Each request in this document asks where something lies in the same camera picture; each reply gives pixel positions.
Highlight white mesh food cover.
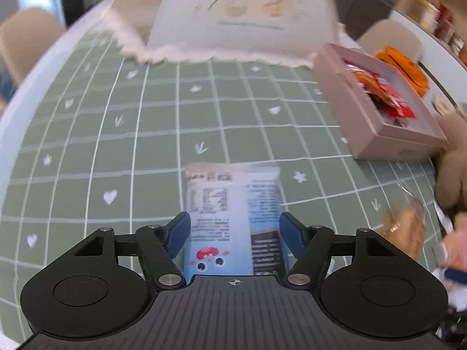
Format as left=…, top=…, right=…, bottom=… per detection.
left=103, top=0, right=342, bottom=67

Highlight beige chair left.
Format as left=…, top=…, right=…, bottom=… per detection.
left=0, top=7, right=67, bottom=86

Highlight orange package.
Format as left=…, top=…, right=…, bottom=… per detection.
left=374, top=47, right=429, bottom=98

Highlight jars on counter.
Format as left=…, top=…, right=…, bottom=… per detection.
left=415, top=0, right=466, bottom=62

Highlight beige chair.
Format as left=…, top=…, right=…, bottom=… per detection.
left=357, top=19, right=423, bottom=62
left=0, top=7, right=67, bottom=86

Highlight pink cardboard box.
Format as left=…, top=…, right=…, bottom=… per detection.
left=313, top=43, right=447, bottom=161

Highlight large red roast duck packet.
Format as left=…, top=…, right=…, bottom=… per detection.
left=344, top=60, right=416, bottom=127

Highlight green grid table mat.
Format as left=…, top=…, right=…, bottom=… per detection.
left=1, top=32, right=441, bottom=344

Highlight brown teddy bear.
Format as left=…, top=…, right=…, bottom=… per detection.
left=435, top=103, right=466, bottom=230

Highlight blue snack packet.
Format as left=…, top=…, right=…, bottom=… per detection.
left=184, top=163, right=289, bottom=280

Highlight beige chair right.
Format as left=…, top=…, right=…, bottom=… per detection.
left=357, top=19, right=423, bottom=62

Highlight clear bread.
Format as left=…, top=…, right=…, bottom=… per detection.
left=378, top=183, right=425, bottom=260

